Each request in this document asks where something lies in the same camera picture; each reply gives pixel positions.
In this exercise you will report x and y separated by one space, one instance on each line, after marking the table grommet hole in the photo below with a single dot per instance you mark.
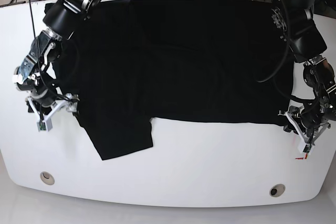
47 178
277 190

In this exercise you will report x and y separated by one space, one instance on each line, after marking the red tape rectangle marking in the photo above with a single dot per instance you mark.
303 150

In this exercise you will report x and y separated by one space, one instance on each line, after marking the black t-shirt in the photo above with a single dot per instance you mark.
186 60

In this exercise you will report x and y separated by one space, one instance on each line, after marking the right table grommet hole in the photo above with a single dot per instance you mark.
277 190

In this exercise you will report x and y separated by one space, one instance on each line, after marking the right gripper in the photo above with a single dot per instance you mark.
45 97

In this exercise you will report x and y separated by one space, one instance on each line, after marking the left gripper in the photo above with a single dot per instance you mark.
317 111

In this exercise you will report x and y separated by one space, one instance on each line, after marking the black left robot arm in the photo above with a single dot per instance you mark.
304 41

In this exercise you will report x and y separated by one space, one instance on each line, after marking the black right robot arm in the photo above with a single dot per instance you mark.
61 20

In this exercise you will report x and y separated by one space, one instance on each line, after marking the left table grommet hole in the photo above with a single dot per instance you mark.
47 178

